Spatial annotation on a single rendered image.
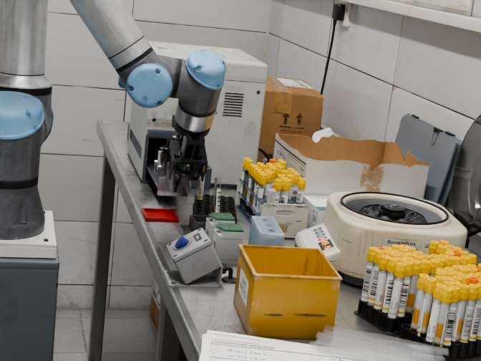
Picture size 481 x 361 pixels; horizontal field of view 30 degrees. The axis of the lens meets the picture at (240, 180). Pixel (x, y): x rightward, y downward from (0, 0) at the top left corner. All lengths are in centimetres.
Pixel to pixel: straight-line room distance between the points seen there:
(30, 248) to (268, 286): 46
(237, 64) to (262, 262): 76
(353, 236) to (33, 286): 56
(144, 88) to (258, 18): 196
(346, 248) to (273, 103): 100
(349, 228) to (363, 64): 102
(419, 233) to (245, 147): 67
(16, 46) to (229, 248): 53
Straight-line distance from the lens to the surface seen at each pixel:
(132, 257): 357
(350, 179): 191
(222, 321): 138
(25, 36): 168
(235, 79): 209
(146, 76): 152
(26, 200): 159
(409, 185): 196
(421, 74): 220
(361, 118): 251
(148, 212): 187
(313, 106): 254
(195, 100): 169
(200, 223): 172
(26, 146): 156
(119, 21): 154
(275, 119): 252
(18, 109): 156
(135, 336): 341
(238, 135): 212
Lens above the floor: 142
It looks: 14 degrees down
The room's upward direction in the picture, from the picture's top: 7 degrees clockwise
